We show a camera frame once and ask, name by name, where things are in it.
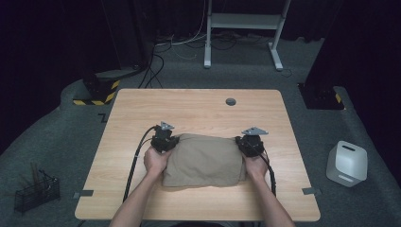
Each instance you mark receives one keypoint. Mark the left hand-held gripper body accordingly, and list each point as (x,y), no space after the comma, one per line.
(162,142)

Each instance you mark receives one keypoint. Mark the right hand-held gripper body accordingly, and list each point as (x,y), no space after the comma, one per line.
(253,145)

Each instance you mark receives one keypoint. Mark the beige shorts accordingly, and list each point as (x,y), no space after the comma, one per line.
(203,160)

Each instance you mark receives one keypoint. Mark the person's right hand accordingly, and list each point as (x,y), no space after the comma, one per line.
(257,167)

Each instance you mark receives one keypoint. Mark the person's left hand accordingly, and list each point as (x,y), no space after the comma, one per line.
(154,164)

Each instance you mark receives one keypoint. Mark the grey table grommet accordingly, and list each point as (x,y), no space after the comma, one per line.
(230,101)

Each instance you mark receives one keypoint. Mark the grey tape strip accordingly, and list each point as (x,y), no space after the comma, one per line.
(83,193)
(311,190)

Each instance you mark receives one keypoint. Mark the black yellow striped stand base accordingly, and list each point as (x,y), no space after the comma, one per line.
(99,88)

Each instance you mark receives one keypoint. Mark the white box-shaped device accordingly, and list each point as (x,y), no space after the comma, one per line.
(346,164)

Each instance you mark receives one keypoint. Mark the white metal stand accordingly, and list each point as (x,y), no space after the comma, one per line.
(246,21)

